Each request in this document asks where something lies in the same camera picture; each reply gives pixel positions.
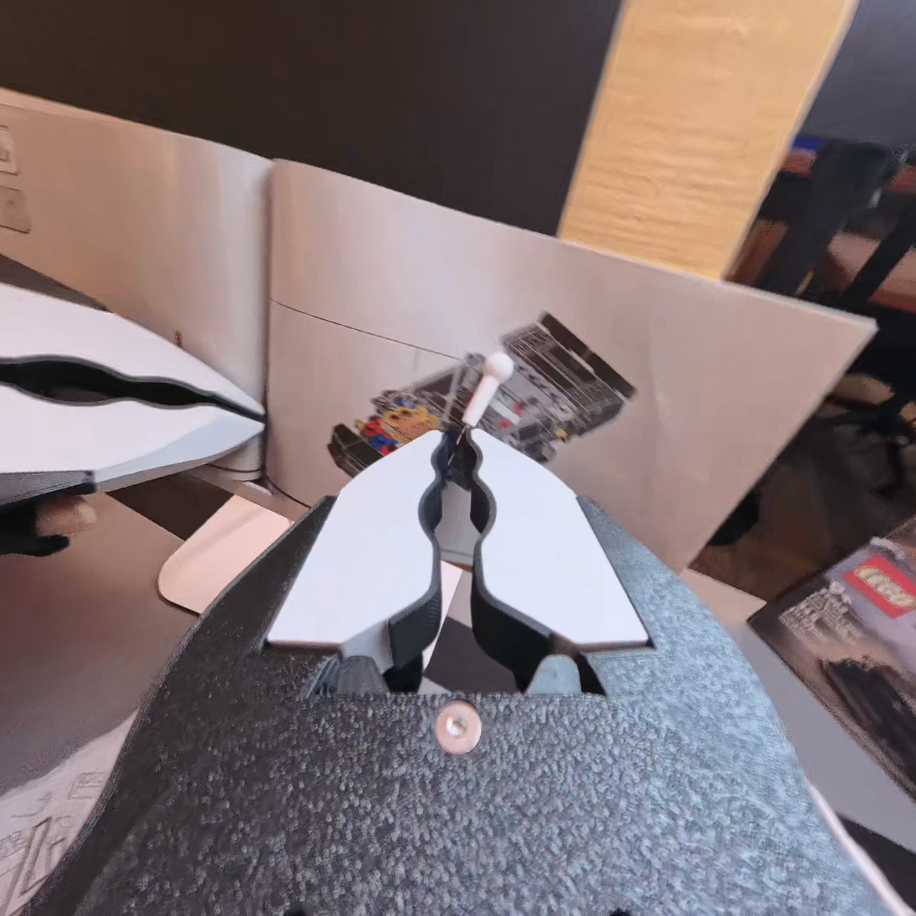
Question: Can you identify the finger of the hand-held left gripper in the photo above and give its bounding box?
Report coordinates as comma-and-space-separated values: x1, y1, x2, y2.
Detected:
0, 281, 266, 417
0, 390, 267, 495

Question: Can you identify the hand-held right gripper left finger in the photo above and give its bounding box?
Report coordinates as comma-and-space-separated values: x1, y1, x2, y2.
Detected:
265, 429, 452, 675

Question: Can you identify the wooden office desk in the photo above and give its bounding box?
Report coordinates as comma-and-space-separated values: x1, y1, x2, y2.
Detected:
726, 215, 916, 316

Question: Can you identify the lego set box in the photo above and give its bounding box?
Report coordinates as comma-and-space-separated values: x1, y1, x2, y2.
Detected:
746, 515, 916, 786

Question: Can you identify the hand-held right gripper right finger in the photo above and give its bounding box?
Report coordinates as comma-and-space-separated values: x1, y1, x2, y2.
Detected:
465, 428, 651, 693

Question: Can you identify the white book stand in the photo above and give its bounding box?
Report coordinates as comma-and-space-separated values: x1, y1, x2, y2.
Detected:
107, 351, 516, 618

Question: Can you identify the lego instruction booklet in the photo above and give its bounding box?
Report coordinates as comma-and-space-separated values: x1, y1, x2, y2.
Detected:
0, 86, 880, 575

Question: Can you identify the white numbered paper bag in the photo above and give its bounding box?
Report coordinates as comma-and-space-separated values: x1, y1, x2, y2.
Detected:
0, 716, 138, 905

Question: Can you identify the person's left hand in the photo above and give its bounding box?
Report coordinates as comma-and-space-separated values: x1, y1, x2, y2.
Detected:
36, 496, 99, 538

